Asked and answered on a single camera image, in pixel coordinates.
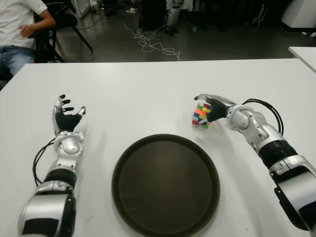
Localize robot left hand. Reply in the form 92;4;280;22
51;94;86;135

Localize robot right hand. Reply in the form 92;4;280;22
194;93;237;126

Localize multicoloured Rubik's cube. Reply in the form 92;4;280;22
191;102;213;129

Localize dark brown round plate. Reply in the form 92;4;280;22
111;133;220;237

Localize grey metal stand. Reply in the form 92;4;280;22
251;2;269;25

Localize silver humanoid robot legs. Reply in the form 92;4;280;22
165;0;185;37

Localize black office chair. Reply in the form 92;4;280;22
33;0;94;64

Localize white side table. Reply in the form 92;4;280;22
288;46;316;69

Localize seated person white shirt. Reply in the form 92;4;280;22
0;0;56;77

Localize white panel board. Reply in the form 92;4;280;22
74;0;91;18

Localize white cabinet black base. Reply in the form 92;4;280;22
281;0;316;33

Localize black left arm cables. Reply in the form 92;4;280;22
33;138;59;187

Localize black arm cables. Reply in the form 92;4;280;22
241;98;284;135
33;138;59;187

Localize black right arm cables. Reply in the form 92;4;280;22
241;98;284;135

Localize tangled white floor cable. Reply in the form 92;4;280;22
123;18;181;61

